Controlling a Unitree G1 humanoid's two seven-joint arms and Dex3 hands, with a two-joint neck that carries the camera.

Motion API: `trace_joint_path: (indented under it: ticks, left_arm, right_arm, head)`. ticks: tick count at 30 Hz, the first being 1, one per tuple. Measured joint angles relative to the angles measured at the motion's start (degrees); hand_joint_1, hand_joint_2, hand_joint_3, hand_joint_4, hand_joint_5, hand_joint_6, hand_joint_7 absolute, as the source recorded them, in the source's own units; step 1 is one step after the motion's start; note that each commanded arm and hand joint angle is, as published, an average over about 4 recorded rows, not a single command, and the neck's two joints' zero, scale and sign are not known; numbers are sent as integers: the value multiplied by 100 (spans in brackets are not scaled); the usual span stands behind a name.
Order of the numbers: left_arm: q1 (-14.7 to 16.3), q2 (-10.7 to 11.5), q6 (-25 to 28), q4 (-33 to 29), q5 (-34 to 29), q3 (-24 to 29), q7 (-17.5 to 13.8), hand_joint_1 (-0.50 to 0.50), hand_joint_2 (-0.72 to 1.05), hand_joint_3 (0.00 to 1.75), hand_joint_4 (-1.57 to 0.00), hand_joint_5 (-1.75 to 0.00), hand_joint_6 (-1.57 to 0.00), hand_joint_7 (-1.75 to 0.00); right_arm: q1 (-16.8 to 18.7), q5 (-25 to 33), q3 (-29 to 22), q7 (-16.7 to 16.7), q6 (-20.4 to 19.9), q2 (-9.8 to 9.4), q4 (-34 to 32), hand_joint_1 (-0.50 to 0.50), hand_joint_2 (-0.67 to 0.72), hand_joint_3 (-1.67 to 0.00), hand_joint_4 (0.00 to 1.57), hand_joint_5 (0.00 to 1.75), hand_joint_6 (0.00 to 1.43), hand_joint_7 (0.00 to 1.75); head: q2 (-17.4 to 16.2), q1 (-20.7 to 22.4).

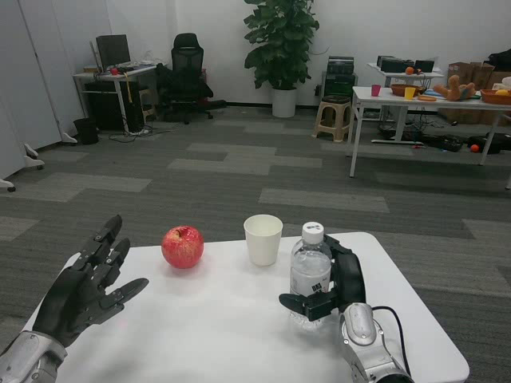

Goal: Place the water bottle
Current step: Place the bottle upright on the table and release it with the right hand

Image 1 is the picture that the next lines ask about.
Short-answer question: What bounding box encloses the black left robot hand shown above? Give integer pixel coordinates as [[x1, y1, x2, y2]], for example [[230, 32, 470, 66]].
[[32, 215, 150, 347]]

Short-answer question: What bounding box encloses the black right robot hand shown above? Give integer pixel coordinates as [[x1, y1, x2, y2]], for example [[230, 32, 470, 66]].
[[278, 234, 366, 322]]

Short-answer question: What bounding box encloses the clear water bottle white cap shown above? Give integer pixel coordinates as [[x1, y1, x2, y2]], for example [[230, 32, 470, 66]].
[[289, 222, 334, 333]]

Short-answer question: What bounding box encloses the white paper cup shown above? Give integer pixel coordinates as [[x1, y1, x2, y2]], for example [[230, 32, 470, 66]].
[[243, 214, 284, 267]]

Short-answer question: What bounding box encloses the red apple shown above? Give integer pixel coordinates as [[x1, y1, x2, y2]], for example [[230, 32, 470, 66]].
[[160, 225, 205, 270]]

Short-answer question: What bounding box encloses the white partition panel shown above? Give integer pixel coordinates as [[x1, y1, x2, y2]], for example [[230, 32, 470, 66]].
[[0, 0, 46, 172], [18, 0, 79, 144], [0, 95, 18, 194]]

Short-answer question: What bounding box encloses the beige plastic stool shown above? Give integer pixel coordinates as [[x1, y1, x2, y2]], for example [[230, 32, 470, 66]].
[[311, 95, 353, 143]]

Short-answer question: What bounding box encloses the black trash bin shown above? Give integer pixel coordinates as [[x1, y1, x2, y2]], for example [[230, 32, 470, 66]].
[[72, 117, 100, 146]]

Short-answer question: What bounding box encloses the long white table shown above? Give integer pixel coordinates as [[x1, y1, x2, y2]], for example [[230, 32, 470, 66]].
[[348, 85, 511, 179]]

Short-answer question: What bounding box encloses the brown woven basket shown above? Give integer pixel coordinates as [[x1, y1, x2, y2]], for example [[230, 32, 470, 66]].
[[390, 83, 428, 98]]

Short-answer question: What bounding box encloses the black bag on floor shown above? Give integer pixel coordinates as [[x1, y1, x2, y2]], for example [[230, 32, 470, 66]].
[[466, 133, 511, 156]]

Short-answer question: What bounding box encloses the black equipment rack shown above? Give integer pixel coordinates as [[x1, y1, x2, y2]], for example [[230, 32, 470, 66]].
[[323, 55, 357, 99]]

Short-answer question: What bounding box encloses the black computer tower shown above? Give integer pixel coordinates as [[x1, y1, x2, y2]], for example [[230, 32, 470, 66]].
[[126, 85, 145, 133]]

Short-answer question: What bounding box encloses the small white table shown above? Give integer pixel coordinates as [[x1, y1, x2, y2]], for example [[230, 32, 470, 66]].
[[366, 62, 446, 88]]

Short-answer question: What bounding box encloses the orange plush toy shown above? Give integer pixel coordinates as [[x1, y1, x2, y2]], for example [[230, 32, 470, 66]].
[[433, 74, 477, 102]]

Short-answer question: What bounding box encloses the large black equipment case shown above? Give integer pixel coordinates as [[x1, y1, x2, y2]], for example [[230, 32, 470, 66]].
[[376, 55, 416, 73]]

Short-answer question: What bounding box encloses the white office desk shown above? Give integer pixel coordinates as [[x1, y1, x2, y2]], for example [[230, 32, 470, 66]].
[[72, 65, 159, 135]]

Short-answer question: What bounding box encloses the orange basket with fruit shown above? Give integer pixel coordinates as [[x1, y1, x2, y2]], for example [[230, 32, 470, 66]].
[[479, 88, 511, 106]]

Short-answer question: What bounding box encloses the brown cardboard box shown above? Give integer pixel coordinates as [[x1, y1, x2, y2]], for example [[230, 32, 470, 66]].
[[446, 61, 497, 125]]

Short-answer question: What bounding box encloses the green plant in white pot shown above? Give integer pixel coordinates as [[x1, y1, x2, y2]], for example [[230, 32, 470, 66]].
[[243, 0, 321, 119]]

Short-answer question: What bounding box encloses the black computer monitor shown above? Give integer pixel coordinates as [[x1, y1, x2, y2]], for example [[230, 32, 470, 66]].
[[95, 34, 132, 73]]

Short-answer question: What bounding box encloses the black office chair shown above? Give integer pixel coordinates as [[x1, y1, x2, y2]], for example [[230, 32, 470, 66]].
[[155, 33, 227, 125]]

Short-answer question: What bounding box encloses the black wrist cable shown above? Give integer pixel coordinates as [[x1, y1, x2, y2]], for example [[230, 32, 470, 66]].
[[370, 306, 413, 378]]

